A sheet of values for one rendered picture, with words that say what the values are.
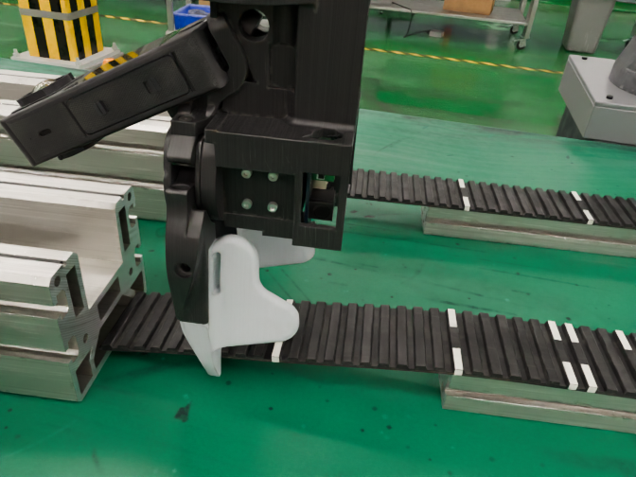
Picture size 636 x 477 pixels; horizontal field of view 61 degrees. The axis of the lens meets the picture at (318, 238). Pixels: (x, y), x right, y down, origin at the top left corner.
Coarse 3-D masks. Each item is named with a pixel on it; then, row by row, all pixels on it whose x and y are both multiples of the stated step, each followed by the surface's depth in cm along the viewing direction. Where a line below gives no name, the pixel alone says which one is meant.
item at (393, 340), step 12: (384, 312) 33; (396, 312) 33; (408, 312) 33; (384, 324) 32; (396, 324) 32; (408, 324) 32; (384, 336) 31; (396, 336) 31; (408, 336) 31; (384, 348) 30; (396, 348) 31; (408, 348) 31; (384, 360) 30; (396, 360) 30; (408, 360) 30
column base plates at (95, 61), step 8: (104, 48) 357; (112, 48) 357; (16, 56) 328; (24, 56) 331; (32, 56) 332; (96, 56) 341; (104, 56) 344; (112, 56) 352; (120, 56) 359; (56, 64) 324; (64, 64) 323; (72, 64) 323; (80, 64) 324; (88, 64) 329; (96, 64) 335
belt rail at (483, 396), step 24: (456, 384) 30; (480, 384) 30; (504, 384) 29; (528, 384) 29; (456, 408) 31; (480, 408) 31; (504, 408) 30; (528, 408) 30; (552, 408) 30; (576, 408) 30; (600, 408) 30; (624, 408) 29; (624, 432) 30
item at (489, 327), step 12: (480, 312) 33; (480, 324) 32; (492, 324) 32; (504, 324) 32; (480, 336) 32; (492, 336) 31; (504, 336) 31; (492, 348) 30; (504, 348) 30; (516, 348) 31; (492, 360) 30; (504, 360) 30; (516, 360) 30; (492, 372) 29; (504, 372) 29; (516, 372) 29
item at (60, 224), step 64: (0, 192) 32; (64, 192) 32; (128, 192) 33; (0, 256) 26; (64, 256) 27; (128, 256) 34; (0, 320) 27; (64, 320) 27; (0, 384) 29; (64, 384) 29
